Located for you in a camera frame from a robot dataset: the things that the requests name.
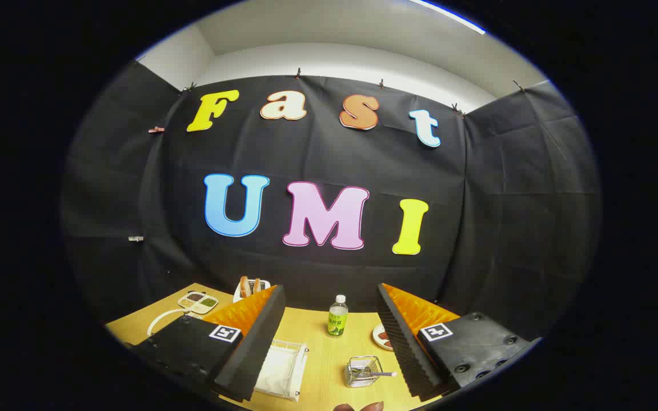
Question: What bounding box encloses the divided white food tray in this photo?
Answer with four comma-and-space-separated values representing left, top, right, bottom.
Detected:
178, 291, 219, 315

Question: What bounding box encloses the white oval dish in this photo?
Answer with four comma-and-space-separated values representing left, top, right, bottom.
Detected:
371, 323, 396, 351

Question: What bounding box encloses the white wire dish rack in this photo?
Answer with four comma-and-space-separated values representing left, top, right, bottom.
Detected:
146, 308, 310, 403

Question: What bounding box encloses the cream toaster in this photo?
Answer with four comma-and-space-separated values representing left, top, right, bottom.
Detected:
233, 279, 271, 304

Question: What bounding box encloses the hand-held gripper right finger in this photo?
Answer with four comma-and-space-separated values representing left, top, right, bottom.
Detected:
376, 283, 542, 402

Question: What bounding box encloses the green label drink bottle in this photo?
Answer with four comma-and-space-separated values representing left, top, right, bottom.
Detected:
327, 295, 349, 339

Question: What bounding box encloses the metal wire basket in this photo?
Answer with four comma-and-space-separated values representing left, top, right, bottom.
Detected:
344, 356, 384, 389

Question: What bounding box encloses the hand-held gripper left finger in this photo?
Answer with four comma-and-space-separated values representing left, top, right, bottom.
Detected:
129, 284, 287, 403

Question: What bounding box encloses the metal spoon checkered handle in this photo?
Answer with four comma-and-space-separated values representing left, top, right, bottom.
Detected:
352, 368, 398, 381

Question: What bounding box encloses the black backdrop cloth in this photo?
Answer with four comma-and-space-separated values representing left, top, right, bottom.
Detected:
61, 60, 601, 343

